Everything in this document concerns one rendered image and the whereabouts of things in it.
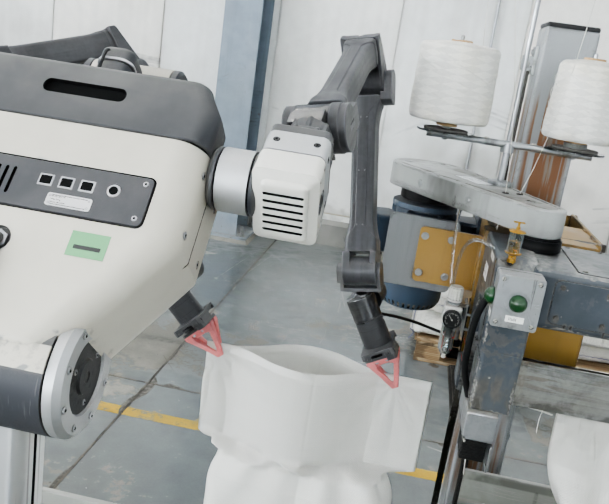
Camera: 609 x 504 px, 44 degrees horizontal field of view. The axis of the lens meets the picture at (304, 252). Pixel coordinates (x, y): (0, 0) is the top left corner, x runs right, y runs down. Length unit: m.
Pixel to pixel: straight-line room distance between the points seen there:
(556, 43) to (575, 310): 0.66
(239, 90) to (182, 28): 0.91
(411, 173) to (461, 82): 0.26
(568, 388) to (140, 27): 5.80
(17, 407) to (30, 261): 0.17
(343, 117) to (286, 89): 5.40
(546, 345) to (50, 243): 1.06
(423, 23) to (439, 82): 4.92
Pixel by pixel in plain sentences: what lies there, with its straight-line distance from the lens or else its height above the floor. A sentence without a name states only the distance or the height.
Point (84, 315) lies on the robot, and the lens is 0.94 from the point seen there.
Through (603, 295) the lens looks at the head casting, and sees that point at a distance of 1.34.
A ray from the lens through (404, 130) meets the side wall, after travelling 6.44.
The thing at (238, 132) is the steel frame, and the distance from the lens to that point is 6.18.
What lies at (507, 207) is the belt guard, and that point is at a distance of 1.45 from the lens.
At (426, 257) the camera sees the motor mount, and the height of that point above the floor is 1.23.
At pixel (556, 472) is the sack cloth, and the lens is 1.63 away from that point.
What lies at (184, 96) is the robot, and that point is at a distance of 1.05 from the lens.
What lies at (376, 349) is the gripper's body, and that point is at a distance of 1.48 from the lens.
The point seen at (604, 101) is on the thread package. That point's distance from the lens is 1.56.
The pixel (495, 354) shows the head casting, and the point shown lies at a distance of 1.34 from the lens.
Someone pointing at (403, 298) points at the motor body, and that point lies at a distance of 1.74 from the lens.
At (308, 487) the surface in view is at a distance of 1.58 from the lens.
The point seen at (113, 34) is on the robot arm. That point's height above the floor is 1.61.
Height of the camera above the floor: 1.63
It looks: 15 degrees down
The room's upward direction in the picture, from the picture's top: 8 degrees clockwise
